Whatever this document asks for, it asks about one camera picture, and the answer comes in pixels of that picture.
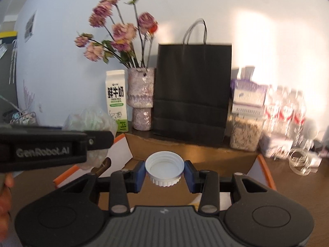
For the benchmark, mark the flat white box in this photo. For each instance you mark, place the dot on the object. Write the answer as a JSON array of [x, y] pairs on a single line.
[[248, 110]]

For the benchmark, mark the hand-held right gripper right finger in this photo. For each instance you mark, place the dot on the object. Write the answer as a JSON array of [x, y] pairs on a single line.
[[189, 178]]

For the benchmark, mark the red printed cardboard box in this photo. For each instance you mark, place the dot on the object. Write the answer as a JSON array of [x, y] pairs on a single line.
[[221, 158]]

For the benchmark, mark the white green milk carton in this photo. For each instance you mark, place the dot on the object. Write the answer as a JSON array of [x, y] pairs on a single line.
[[117, 100]]

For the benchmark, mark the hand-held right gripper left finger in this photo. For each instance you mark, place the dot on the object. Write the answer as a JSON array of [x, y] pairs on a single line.
[[140, 176]]

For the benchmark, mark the person's left hand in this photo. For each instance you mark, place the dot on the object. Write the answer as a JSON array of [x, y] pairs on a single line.
[[7, 182]]

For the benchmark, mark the clear plastic bag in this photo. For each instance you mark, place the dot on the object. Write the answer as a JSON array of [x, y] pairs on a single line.
[[90, 118]]

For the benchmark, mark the dried pink rose bouquet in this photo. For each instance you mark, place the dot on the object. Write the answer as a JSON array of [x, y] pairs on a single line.
[[120, 30]]

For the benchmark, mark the white metal tin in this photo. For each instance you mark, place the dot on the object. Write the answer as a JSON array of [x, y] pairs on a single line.
[[276, 144]]

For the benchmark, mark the purple tissue pack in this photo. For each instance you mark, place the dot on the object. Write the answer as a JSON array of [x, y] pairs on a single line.
[[248, 90]]

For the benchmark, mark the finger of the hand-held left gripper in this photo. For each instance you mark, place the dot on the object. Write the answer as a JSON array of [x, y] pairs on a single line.
[[102, 166], [101, 139]]

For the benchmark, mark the clear jar of seeds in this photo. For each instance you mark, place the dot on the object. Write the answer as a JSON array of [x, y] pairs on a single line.
[[245, 135]]

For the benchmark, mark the black paper bag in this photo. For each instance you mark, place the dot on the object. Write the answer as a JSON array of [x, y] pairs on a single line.
[[191, 90]]

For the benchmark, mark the clear glass cup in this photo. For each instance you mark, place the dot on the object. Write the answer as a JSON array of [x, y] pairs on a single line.
[[303, 162]]

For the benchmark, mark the white ribbed bottle cap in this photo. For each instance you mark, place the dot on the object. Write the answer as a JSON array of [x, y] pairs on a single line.
[[164, 165]]

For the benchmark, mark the purple speckled vase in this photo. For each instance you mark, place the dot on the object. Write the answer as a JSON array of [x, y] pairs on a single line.
[[141, 95]]

